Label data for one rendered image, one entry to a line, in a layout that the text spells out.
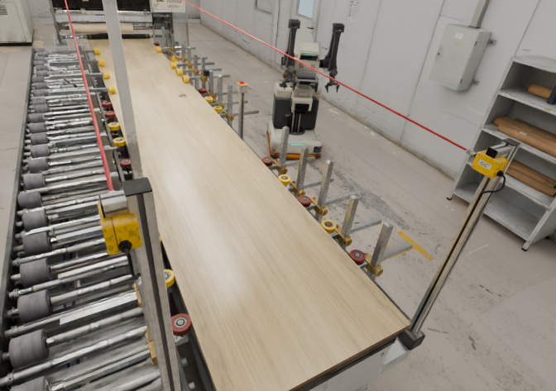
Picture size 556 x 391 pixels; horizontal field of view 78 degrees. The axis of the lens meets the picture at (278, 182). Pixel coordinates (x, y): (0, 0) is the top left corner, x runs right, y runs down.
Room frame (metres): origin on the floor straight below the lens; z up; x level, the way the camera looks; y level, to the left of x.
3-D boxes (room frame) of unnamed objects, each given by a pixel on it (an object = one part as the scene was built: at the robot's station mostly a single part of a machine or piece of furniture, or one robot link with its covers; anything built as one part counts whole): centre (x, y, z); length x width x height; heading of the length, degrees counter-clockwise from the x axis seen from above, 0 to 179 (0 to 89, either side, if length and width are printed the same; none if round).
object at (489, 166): (0.99, -0.67, 1.20); 0.15 x 0.12 x 1.00; 32
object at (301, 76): (3.71, -0.18, 0.99); 0.28 x 0.16 x 0.22; 99
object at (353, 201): (1.48, -0.41, 0.86); 0.04 x 0.04 x 0.48; 32
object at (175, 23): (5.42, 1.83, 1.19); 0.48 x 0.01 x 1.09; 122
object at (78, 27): (5.11, 2.48, 1.05); 1.43 x 0.12 x 0.12; 122
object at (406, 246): (1.36, -0.60, 0.81); 0.43 x 0.03 x 0.04; 122
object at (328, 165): (1.70, -0.28, 0.94); 0.04 x 0.04 x 0.48; 32
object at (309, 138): (4.00, -0.14, 0.16); 0.67 x 0.64 x 0.25; 9
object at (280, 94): (4.09, -0.12, 0.59); 0.55 x 0.34 x 0.83; 99
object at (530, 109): (2.95, -2.33, 0.78); 0.90 x 0.45 x 1.55; 32
